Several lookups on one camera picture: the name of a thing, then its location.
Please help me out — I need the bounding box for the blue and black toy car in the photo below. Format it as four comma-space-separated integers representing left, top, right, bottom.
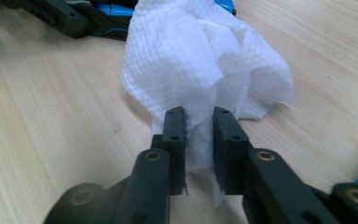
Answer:
91, 0, 238, 42

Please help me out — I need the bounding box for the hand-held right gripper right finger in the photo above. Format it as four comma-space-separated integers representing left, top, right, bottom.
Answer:
213, 105, 255, 196

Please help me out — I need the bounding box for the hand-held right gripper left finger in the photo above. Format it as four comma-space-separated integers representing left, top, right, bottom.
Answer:
150, 105, 189, 197

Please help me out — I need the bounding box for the white wet wipe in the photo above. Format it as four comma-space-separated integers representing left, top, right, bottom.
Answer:
119, 0, 295, 209

